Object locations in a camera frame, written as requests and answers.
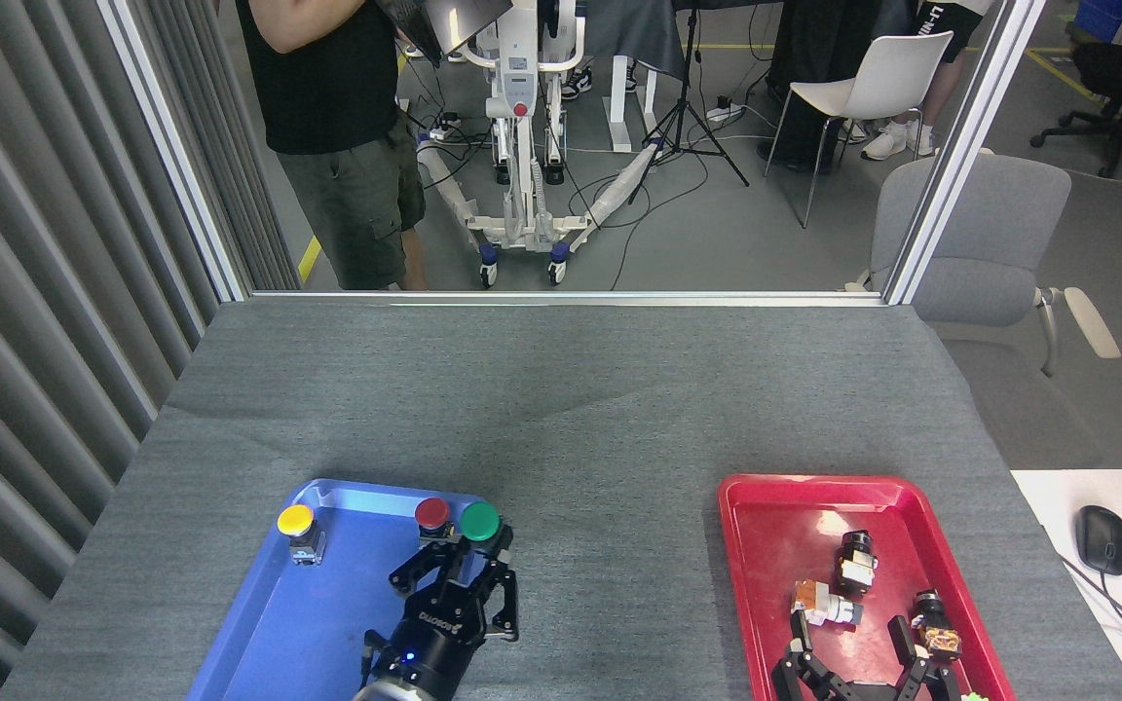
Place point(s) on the yellow push button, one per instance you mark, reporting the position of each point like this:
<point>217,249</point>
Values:
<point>294,519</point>

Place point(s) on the red push button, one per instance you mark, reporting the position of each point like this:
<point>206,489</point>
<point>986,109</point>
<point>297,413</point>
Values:
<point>432,511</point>

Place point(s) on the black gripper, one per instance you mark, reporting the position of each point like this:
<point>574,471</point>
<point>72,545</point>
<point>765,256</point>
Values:
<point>873,694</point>
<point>434,638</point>

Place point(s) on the black computer mouse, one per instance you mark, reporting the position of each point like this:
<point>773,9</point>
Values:
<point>1103,540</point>

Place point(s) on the grey office chair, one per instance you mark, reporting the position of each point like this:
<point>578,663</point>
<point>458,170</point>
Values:
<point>994,243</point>

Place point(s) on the black tripod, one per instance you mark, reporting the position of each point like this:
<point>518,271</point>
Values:
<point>685,107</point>

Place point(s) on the green push button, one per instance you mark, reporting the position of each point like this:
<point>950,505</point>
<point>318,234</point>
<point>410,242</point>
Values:
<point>479,521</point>

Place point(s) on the silver aluminium post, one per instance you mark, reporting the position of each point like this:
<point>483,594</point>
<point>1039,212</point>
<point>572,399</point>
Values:
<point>176,156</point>
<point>960,156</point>

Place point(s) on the white stand on wheels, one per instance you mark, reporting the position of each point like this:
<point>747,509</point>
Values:
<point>519,107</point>

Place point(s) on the white power strip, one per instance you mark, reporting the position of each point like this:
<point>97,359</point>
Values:
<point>725,111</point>

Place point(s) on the black switch with orange base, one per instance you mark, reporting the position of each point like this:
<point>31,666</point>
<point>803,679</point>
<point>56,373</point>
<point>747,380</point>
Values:
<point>936,623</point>

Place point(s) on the grey felt table cover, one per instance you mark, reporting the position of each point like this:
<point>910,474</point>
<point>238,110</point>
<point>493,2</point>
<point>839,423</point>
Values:
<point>571,409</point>

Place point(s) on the blue plastic tray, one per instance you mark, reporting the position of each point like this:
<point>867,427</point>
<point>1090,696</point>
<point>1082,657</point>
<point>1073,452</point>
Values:
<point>327,613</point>

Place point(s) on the small green object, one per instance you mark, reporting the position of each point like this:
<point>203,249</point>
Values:
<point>975,697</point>

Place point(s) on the blue storage box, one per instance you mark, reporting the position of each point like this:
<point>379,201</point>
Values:
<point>1102,18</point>

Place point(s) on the red plastic tray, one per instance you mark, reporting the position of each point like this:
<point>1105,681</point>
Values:
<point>775,545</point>

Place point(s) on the white desk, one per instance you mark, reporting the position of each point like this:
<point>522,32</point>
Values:
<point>1058,506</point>

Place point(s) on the black office chair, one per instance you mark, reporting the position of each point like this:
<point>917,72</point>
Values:
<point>1121,78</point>

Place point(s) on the silver aluminium rail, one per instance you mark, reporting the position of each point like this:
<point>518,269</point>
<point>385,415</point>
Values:
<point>571,298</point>

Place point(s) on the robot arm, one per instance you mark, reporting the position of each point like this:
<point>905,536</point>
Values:
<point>391,694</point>

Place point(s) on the white plastic chair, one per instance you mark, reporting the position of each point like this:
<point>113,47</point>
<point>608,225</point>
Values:
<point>897,73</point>

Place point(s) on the white and orange switch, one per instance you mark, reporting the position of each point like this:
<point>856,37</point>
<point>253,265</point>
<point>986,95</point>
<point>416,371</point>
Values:
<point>829,606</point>

